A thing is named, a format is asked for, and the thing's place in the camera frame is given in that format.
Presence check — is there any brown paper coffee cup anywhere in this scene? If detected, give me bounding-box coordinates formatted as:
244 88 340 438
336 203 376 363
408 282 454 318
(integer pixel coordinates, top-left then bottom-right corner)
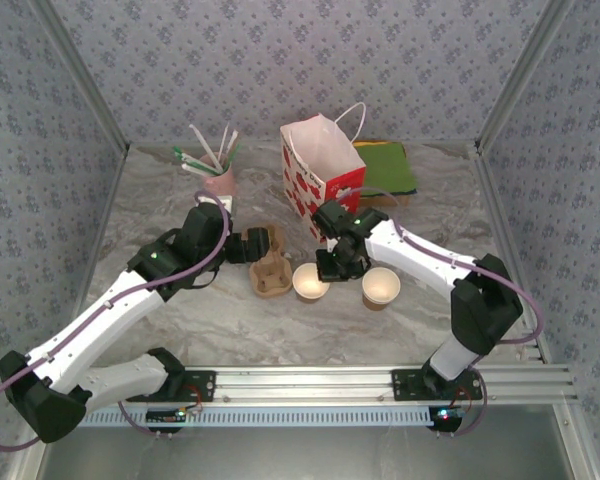
291 263 331 304
361 266 401 312

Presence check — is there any brown pulp cup carrier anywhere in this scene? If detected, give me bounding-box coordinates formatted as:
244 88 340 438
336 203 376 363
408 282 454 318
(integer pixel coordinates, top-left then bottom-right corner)
248 223 295 300

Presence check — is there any red white paper gift bag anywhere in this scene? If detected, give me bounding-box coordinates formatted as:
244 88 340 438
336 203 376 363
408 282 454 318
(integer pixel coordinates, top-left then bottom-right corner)
279 101 369 244

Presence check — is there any pink straw holder cup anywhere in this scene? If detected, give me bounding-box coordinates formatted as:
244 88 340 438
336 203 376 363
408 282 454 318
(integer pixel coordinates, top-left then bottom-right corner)
199 153 237 197

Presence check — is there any brown cardboard napkin box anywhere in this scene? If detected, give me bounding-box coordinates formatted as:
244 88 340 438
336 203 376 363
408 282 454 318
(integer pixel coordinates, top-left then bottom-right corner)
358 192 412 208

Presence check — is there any dark blue paper napkin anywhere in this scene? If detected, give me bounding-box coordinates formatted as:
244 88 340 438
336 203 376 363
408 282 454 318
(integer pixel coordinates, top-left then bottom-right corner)
359 185 420 199

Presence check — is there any small circuit board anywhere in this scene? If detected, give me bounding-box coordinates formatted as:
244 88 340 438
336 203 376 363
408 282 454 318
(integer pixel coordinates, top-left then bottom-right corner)
145 408 188 427
428 406 465 432

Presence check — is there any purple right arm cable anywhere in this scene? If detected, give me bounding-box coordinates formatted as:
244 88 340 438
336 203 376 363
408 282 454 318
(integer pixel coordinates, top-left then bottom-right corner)
329 185 546 437

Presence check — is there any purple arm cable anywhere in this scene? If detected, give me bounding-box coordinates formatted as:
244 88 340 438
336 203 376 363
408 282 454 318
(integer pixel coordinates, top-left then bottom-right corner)
0 189 231 449
329 185 546 437

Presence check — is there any aluminium mounting rail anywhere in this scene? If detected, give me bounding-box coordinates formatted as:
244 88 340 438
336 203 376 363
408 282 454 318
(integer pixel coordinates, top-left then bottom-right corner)
182 363 580 405

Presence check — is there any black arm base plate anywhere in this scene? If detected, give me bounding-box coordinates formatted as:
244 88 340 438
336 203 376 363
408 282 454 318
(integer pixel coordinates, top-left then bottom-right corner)
124 367 218 404
390 368 485 402

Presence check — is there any white slotted cable duct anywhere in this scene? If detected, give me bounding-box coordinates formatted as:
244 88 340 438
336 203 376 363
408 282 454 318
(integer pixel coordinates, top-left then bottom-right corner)
82 402 434 429

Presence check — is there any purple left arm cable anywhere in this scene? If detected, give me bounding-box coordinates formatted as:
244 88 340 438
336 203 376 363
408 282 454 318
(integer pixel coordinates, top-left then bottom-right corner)
0 189 231 449

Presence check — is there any aluminium frame bar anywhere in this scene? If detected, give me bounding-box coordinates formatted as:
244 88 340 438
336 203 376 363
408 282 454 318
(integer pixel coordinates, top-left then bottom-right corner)
473 142 600 480

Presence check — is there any aluminium frame post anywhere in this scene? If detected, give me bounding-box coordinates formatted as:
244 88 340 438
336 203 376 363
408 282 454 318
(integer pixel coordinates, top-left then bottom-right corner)
473 0 577 156
29 0 132 154

